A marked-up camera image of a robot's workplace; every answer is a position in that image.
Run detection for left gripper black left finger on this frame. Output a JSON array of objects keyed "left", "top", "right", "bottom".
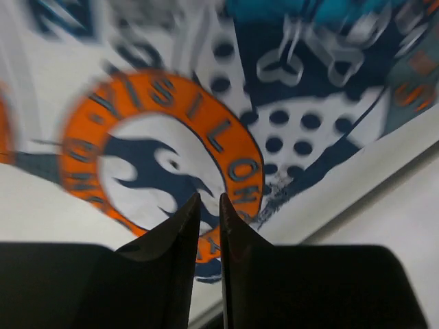
[{"left": 1, "top": 194, "right": 201, "bottom": 328}]

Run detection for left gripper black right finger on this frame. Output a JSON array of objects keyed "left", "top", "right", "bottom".
[{"left": 219, "top": 195, "right": 428, "bottom": 328}]

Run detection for colourful patterned shorts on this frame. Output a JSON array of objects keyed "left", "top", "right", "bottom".
[{"left": 1, "top": 1, "right": 438, "bottom": 284}]

